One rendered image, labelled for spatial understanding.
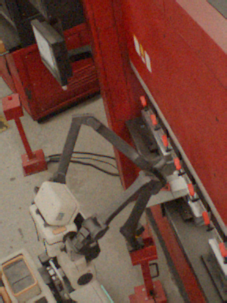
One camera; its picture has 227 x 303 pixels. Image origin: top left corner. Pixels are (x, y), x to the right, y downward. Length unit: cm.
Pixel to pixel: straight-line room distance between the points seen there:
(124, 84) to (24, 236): 161
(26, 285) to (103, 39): 158
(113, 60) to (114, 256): 153
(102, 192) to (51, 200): 189
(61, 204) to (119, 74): 123
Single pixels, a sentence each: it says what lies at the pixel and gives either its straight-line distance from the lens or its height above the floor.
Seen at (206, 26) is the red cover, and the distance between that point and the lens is 161.
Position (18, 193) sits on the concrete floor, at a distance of 446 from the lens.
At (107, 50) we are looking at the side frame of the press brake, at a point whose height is 149.
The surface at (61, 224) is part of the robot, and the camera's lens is 242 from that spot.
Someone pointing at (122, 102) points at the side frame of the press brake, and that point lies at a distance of 339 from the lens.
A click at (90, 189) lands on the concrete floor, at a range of 427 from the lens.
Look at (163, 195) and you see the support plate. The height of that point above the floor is 100.
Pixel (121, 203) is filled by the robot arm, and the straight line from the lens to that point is 235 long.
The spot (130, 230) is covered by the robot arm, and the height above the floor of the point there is 102.
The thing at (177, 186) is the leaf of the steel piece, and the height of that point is 100.
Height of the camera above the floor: 308
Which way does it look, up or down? 41 degrees down
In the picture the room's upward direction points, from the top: 12 degrees counter-clockwise
